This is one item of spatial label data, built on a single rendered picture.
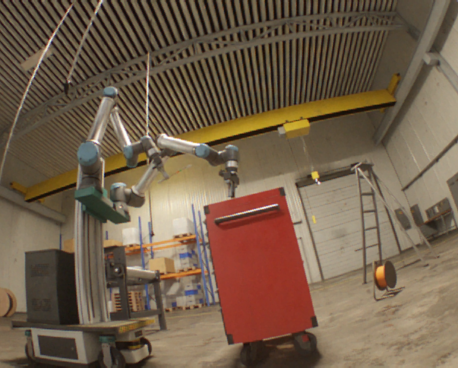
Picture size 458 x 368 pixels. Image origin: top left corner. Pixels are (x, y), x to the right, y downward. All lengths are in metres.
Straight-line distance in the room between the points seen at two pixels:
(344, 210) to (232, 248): 11.29
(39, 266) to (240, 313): 1.40
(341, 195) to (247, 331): 11.63
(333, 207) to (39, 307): 11.86
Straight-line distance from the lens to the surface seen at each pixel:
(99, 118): 1.94
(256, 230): 1.37
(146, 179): 2.27
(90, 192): 1.76
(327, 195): 12.53
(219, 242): 1.38
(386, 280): 2.44
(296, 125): 9.66
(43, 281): 1.94
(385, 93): 12.02
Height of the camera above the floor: 0.44
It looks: 24 degrees up
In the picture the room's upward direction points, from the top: 12 degrees counter-clockwise
